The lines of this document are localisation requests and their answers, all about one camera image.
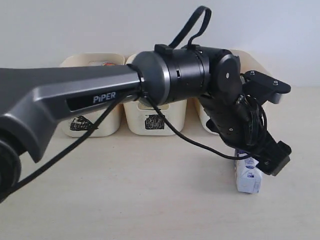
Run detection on cream bin square mark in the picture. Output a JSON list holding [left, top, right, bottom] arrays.
[[122, 53, 188, 136]]

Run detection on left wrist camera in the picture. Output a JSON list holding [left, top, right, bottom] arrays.
[[241, 70, 292, 105]]

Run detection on cream bin circle mark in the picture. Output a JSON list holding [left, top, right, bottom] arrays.
[[192, 48, 271, 136]]

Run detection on cream bin triangle mark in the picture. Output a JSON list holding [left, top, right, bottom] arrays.
[[60, 53, 125, 138]]

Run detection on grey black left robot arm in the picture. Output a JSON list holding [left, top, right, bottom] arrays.
[[0, 44, 292, 200]]

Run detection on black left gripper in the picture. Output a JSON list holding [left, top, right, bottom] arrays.
[[206, 117, 292, 176]]

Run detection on white blue milk carton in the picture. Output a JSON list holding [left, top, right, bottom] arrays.
[[234, 157, 263, 194]]

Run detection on yellow Lays chips can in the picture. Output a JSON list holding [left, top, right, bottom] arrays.
[[101, 62, 116, 66]]

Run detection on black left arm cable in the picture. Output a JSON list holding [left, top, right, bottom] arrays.
[[0, 5, 268, 203]]

